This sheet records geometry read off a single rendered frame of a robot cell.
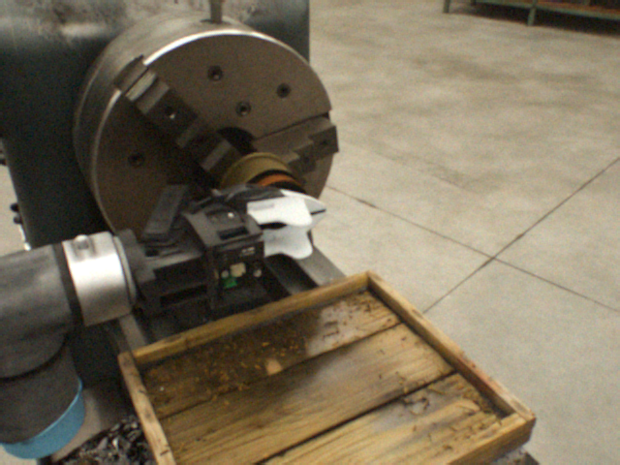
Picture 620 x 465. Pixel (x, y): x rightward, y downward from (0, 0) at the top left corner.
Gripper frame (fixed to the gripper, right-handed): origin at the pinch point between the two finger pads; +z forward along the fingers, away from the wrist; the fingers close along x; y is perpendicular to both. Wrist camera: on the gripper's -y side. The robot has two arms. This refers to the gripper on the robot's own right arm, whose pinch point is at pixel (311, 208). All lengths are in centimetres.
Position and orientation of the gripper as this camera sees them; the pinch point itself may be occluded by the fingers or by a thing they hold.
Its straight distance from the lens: 61.2
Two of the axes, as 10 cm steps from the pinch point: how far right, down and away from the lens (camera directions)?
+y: 4.7, 4.7, -7.5
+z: 8.8, -2.5, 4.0
